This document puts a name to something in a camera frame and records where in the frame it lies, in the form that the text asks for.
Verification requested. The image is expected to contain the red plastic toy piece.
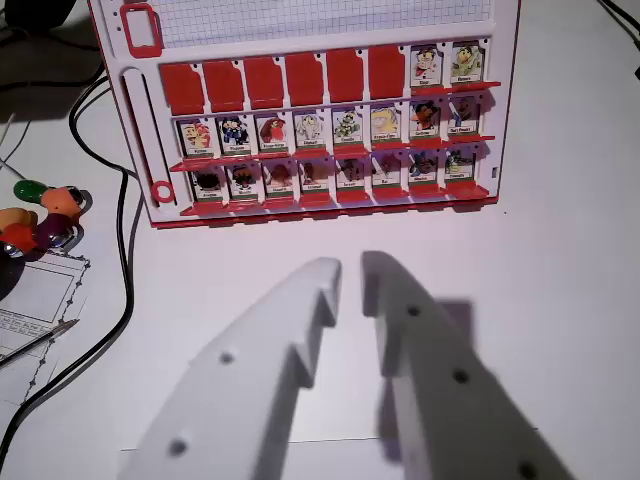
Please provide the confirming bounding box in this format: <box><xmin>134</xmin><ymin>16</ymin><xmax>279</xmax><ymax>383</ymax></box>
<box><xmin>0</xmin><ymin>206</ymin><xmax>40</xmax><ymax>260</ymax></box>

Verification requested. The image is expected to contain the thick black cable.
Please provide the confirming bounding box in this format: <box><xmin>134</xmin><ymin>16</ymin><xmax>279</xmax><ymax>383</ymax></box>
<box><xmin>0</xmin><ymin>75</ymin><xmax>137</xmax><ymax>454</ymax></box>

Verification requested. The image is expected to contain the duck picture card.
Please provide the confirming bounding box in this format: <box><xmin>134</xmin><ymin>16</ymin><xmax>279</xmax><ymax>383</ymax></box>
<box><xmin>451</xmin><ymin>41</ymin><xmax>484</xmax><ymax>84</ymax></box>

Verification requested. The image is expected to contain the thin white cable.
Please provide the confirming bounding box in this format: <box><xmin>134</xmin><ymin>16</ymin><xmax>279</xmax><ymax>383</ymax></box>
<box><xmin>0</xmin><ymin>113</ymin><xmax>32</xmax><ymax>177</ymax></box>

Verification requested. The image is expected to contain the red board flap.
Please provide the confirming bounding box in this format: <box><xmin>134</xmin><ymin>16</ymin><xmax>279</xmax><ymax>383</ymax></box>
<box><xmin>368</xmin><ymin>45</ymin><xmax>408</xmax><ymax>102</ymax></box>
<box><xmin>326</xmin><ymin>49</ymin><xmax>367</xmax><ymax>105</ymax></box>

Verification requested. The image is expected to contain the thin dark cable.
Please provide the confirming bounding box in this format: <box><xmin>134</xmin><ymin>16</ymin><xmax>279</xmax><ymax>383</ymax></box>
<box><xmin>0</xmin><ymin>167</ymin><xmax>142</xmax><ymax>441</ymax></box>

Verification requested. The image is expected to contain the thin dark pen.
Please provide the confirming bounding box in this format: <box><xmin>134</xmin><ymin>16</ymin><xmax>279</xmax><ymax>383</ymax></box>
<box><xmin>0</xmin><ymin>318</ymin><xmax>81</xmax><ymax>370</ymax></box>

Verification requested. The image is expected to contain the green plastic toy piece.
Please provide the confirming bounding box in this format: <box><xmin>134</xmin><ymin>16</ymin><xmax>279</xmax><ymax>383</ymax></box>
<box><xmin>13</xmin><ymin>179</ymin><xmax>50</xmax><ymax>204</ymax></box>

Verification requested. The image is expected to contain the red and white game board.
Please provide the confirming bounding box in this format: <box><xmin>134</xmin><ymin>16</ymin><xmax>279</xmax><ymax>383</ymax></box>
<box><xmin>85</xmin><ymin>0</ymin><xmax>522</xmax><ymax>231</ymax></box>

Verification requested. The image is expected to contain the purple plastic toy piece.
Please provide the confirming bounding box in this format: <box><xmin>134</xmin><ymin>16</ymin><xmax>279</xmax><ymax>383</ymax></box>
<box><xmin>35</xmin><ymin>212</ymin><xmax>84</xmax><ymax>250</ymax></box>

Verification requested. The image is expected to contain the printed paper sheet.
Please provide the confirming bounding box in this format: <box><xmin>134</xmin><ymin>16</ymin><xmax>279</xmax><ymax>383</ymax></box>
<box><xmin>0</xmin><ymin>251</ymin><xmax>92</xmax><ymax>407</ymax></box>

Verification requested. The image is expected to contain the orange plastic toy piece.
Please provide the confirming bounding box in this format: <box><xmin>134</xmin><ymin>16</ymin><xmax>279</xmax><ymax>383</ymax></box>
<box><xmin>40</xmin><ymin>185</ymin><xmax>94</xmax><ymax>217</ymax></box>

